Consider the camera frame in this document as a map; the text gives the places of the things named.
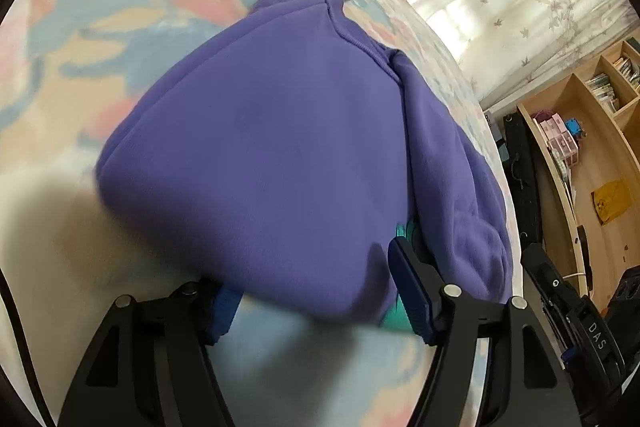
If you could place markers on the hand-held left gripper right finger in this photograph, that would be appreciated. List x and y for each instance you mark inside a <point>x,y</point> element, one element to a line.
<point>407,277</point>

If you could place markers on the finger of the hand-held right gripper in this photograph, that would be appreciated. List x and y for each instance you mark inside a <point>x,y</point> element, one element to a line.
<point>547,279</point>

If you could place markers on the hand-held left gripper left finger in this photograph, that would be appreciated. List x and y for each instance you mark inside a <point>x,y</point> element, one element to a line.
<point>225,312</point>

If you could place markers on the purple zip hoodie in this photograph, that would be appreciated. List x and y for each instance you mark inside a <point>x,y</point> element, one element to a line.
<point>275,157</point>

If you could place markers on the teal cloth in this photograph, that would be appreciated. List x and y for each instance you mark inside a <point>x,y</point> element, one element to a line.
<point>395,319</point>

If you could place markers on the black object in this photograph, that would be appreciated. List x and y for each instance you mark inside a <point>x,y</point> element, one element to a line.
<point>625,297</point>

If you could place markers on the black bag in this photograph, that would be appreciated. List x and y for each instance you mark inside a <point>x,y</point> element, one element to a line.
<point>522,187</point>

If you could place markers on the yellow cloth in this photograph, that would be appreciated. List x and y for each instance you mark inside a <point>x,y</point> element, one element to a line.
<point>612,199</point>

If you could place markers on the pink drawer boxes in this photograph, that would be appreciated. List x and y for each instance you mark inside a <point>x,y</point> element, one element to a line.
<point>557,137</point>

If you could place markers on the small blue box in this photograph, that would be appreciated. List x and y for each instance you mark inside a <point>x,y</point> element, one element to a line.
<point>573,126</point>

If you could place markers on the wooden shelf desk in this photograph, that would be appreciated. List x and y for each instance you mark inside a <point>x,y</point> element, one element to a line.
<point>590,117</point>

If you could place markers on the row of books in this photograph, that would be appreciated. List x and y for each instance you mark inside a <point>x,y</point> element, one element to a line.
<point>607,84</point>

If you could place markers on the cream floral curtain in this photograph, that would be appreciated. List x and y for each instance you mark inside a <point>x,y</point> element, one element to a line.
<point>525,7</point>

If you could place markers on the bed with pastel floral sheet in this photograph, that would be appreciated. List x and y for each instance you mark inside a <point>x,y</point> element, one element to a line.
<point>100,32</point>

